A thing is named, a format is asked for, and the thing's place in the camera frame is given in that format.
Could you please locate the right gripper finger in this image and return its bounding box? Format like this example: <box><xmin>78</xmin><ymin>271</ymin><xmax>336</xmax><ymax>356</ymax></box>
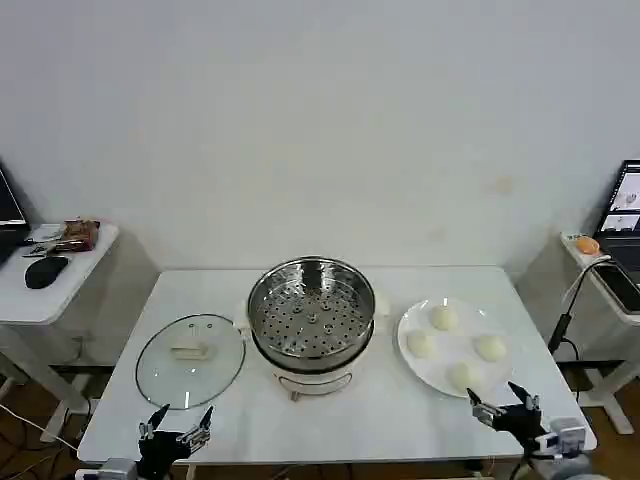
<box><xmin>466</xmin><ymin>387</ymin><xmax>506</xmax><ymax>427</ymax></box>
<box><xmin>507</xmin><ymin>381</ymin><xmax>542</xmax><ymax>413</ymax></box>

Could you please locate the black cable with adapter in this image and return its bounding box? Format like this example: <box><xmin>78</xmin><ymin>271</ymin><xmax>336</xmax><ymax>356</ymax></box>
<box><xmin>547</xmin><ymin>254</ymin><xmax>614</xmax><ymax>406</ymax></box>

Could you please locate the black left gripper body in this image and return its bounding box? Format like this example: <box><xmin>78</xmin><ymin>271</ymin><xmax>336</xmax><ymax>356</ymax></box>
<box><xmin>136</xmin><ymin>431</ymin><xmax>195</xmax><ymax>480</ymax></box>

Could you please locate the round glass lid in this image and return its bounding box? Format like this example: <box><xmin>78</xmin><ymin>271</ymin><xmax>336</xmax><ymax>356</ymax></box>
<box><xmin>134</xmin><ymin>313</ymin><xmax>247</xmax><ymax>412</ymax></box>

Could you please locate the white round plate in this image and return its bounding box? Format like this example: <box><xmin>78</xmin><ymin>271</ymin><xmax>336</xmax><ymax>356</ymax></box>
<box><xmin>397</xmin><ymin>298</ymin><xmax>516</xmax><ymax>399</ymax></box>

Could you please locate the steel perforated steamer basket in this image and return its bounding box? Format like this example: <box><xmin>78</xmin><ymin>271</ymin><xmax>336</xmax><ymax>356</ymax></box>
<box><xmin>247</xmin><ymin>255</ymin><xmax>376</xmax><ymax>359</ymax></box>

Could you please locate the white steamed bun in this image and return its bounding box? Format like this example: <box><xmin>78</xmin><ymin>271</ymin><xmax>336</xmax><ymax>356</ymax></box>
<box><xmin>448</xmin><ymin>361</ymin><xmax>484</xmax><ymax>394</ymax></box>
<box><xmin>430</xmin><ymin>304</ymin><xmax>460</xmax><ymax>332</ymax></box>
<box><xmin>406</xmin><ymin>330</ymin><xmax>438</xmax><ymax>360</ymax></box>
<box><xmin>473</xmin><ymin>333</ymin><xmax>508</xmax><ymax>362</ymax></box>

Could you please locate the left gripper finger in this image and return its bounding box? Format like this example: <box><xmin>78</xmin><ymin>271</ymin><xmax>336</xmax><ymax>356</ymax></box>
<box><xmin>176</xmin><ymin>405</ymin><xmax>216</xmax><ymax>450</ymax></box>
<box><xmin>139</xmin><ymin>404</ymin><xmax>172</xmax><ymax>441</ymax></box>

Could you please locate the small dark desk item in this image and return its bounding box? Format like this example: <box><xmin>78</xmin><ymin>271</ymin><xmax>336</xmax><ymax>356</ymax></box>
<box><xmin>21</xmin><ymin>240</ymin><xmax>55</xmax><ymax>259</ymax></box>

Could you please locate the black tablet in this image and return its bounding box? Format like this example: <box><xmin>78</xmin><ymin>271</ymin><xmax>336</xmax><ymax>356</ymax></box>
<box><xmin>597</xmin><ymin>263</ymin><xmax>640</xmax><ymax>313</ymax></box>

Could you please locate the white side table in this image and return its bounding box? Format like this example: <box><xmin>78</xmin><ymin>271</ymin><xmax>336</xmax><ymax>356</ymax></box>
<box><xmin>0</xmin><ymin>222</ymin><xmax>121</xmax><ymax>444</ymax></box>
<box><xmin>559</xmin><ymin>232</ymin><xmax>640</xmax><ymax>435</ymax></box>

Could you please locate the black computer mouse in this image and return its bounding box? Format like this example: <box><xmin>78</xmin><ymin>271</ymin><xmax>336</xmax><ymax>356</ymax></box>
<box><xmin>24</xmin><ymin>254</ymin><xmax>70</xmax><ymax>290</ymax></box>

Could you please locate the white floor cable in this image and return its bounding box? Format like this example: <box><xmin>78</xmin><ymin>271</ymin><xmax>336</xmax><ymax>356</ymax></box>
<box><xmin>0</xmin><ymin>402</ymin><xmax>81</xmax><ymax>459</ymax></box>

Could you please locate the black laptop lit screen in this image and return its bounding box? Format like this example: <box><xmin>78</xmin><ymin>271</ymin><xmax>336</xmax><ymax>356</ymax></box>
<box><xmin>592</xmin><ymin>159</ymin><xmax>640</xmax><ymax>274</ymax></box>

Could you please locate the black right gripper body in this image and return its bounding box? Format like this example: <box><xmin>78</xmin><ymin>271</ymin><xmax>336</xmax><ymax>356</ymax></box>
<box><xmin>491</xmin><ymin>403</ymin><xmax>549</xmax><ymax>452</ymax></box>

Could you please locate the brown snack packet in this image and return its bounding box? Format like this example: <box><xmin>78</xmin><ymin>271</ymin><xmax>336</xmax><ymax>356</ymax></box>
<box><xmin>57</xmin><ymin>218</ymin><xmax>102</xmax><ymax>253</ymax></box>

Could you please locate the black laptop dark screen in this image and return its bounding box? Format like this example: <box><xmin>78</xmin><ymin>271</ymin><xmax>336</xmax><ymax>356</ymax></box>
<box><xmin>0</xmin><ymin>159</ymin><xmax>32</xmax><ymax>267</ymax></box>

